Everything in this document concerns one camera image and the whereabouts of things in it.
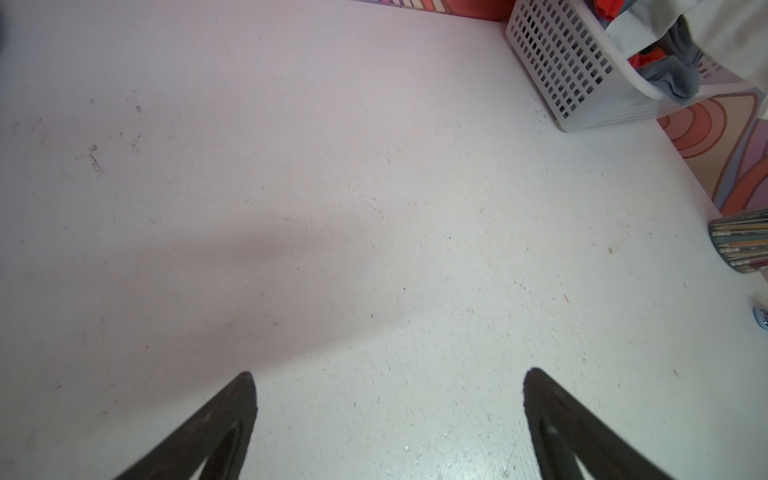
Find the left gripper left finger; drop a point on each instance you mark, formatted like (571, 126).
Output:
(211, 444)

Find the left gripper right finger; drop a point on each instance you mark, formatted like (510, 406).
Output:
(569, 440)

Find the white printed t-shirt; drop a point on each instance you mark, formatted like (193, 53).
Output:
(732, 33)

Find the small blue object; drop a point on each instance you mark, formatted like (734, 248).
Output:
(760, 311)

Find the cup of pens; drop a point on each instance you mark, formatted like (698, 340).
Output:
(741, 240)

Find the grey t-shirt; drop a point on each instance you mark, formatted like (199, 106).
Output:
(671, 63)

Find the white plastic laundry basket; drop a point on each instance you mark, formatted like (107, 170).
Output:
(583, 79)

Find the red t-shirt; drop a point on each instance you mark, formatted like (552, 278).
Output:
(635, 27)

